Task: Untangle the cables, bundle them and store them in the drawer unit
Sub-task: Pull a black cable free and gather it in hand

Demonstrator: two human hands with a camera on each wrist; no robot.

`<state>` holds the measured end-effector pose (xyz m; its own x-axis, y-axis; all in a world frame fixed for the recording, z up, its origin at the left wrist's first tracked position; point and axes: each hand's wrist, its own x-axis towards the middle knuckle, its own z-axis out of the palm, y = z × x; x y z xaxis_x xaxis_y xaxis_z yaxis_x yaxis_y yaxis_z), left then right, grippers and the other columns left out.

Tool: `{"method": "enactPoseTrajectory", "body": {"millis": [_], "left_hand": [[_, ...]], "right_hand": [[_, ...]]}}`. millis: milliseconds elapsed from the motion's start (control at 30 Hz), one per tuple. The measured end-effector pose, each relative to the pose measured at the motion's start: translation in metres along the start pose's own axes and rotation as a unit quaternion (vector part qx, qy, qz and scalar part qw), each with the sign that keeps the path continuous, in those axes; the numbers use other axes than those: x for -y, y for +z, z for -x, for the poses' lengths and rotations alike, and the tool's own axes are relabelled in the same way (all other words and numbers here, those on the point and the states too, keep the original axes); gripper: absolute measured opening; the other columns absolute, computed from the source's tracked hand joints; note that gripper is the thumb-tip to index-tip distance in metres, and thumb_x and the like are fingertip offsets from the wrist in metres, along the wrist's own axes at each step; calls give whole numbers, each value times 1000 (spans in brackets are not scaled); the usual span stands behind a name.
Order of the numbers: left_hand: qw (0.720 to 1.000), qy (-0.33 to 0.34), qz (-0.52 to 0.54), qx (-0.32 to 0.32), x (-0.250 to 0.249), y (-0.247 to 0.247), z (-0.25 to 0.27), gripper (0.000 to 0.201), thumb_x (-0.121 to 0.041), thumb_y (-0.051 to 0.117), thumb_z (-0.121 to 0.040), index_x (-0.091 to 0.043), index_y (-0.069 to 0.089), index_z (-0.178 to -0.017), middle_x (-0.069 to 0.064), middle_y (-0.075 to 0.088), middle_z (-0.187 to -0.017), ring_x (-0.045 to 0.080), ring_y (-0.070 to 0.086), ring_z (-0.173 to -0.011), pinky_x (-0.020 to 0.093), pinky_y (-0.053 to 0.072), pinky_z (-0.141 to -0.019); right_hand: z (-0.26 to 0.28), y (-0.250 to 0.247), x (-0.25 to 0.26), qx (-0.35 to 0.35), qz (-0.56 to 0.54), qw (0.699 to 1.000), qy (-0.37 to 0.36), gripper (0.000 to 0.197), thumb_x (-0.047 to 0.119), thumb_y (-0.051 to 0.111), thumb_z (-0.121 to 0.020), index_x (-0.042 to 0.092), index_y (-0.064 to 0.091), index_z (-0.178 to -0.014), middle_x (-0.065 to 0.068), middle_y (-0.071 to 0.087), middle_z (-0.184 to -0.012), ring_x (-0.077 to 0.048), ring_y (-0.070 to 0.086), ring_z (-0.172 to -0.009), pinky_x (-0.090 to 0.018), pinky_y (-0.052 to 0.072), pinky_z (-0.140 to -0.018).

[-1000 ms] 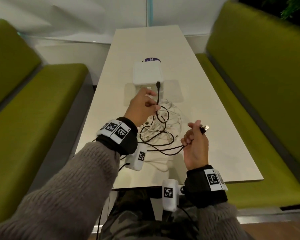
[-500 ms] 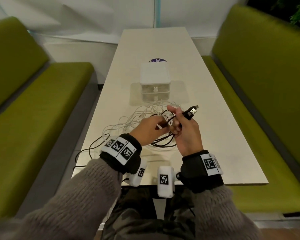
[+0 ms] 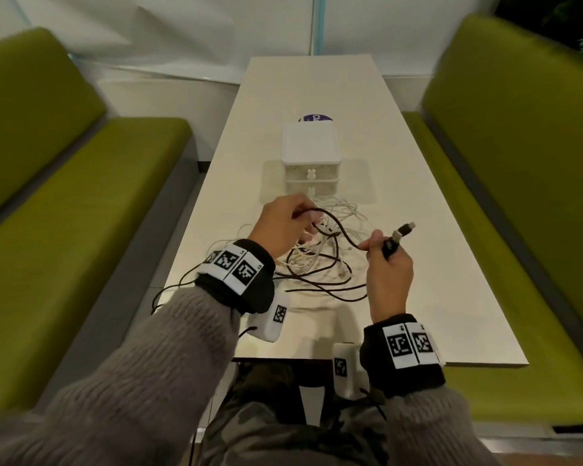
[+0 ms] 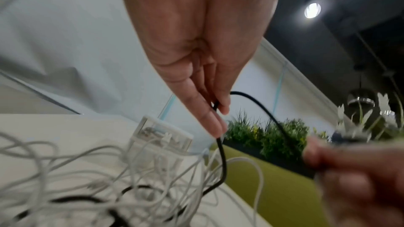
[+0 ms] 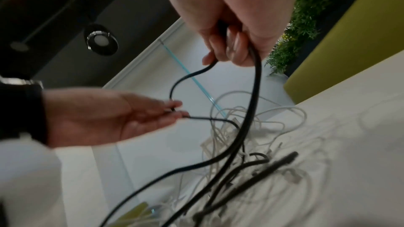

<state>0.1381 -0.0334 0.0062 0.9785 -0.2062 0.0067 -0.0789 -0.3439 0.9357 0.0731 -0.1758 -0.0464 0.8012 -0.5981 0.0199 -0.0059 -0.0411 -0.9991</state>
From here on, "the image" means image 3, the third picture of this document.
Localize person's right hand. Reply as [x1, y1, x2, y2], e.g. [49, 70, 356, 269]
[358, 229, 415, 324]

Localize person's left hand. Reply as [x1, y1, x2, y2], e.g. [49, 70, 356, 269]
[247, 194, 321, 260]

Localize tangle of white cables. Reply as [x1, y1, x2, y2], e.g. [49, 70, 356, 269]
[206, 196, 370, 304]

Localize black cables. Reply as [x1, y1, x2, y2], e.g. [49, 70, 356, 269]
[150, 207, 417, 316]

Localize white drawer box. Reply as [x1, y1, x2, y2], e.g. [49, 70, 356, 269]
[280, 120, 343, 197]

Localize person's right forearm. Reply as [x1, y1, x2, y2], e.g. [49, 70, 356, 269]
[383, 385, 501, 466]

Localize person's left forearm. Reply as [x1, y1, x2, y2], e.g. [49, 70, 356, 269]
[0, 285, 242, 466]

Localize person's camouflage trousers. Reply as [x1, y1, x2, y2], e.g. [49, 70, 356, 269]
[196, 361, 394, 466]

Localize black left marker wristband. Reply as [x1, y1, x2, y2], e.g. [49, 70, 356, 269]
[194, 239, 277, 316]

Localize black marker wristband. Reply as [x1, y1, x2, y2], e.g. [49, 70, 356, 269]
[359, 313, 447, 399]
[194, 239, 277, 316]

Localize black right marker wristband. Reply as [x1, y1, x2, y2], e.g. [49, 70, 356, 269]
[359, 313, 447, 399]

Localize beige table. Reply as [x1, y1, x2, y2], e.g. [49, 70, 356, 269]
[153, 54, 529, 368]

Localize green bench sofa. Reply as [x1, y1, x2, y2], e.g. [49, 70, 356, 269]
[0, 26, 193, 413]
[402, 14, 583, 425]

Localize light blue vertical strip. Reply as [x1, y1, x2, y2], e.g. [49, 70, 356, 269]
[310, 0, 327, 56]

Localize green leafy plant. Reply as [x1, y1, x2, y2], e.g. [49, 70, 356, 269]
[495, 0, 583, 59]

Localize thin black camera cord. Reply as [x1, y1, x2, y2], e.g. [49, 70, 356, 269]
[189, 324, 258, 466]

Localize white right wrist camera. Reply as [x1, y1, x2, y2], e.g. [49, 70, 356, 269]
[332, 342, 370, 401]

